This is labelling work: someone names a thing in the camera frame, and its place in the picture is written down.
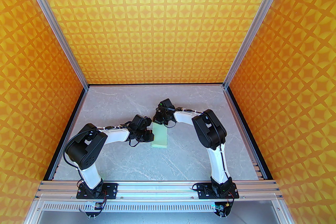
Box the light green paper sheet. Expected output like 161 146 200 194
151 123 169 149

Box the black back edge strip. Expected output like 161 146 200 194
88 83 225 86

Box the small circuit board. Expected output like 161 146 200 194
84 201 104 218
214 202 231 218

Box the black camera cable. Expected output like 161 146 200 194
104 126 141 148
165 109 210 129

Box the aluminium front frame rail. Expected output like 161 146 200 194
35 180 282 201

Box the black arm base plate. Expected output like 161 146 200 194
76 183 118 200
196 183 240 200

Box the black aluminium side rail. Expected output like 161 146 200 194
43 87 89 181
224 86 275 181

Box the slotted white cable duct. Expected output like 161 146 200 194
39 201 282 213

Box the aluminium corner post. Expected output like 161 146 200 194
14 0 89 90
223 0 296 90

